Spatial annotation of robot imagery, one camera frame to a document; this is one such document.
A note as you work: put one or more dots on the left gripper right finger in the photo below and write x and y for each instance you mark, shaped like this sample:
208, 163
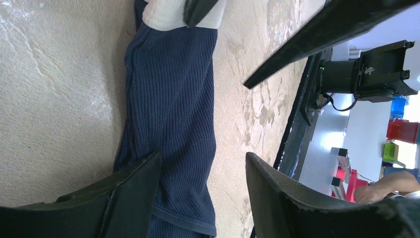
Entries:
389, 218

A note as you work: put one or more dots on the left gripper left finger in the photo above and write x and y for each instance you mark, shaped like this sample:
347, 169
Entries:
118, 206

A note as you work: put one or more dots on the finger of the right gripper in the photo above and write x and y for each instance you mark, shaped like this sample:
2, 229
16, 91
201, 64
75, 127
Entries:
337, 22
201, 13

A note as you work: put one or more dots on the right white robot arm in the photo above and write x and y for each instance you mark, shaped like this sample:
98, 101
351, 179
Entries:
376, 76

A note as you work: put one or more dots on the operator bare forearm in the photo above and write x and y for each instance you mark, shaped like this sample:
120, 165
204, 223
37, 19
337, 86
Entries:
401, 182

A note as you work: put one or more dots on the operator bare hand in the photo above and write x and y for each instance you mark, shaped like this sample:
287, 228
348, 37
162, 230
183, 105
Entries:
369, 194

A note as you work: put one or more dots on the blue plastic container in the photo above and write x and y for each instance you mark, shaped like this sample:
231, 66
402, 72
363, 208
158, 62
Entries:
398, 107

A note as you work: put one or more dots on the green plastic box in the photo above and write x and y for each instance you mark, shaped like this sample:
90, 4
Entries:
390, 154

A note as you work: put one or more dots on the red plastic basket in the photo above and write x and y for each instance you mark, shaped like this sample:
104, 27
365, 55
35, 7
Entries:
404, 130

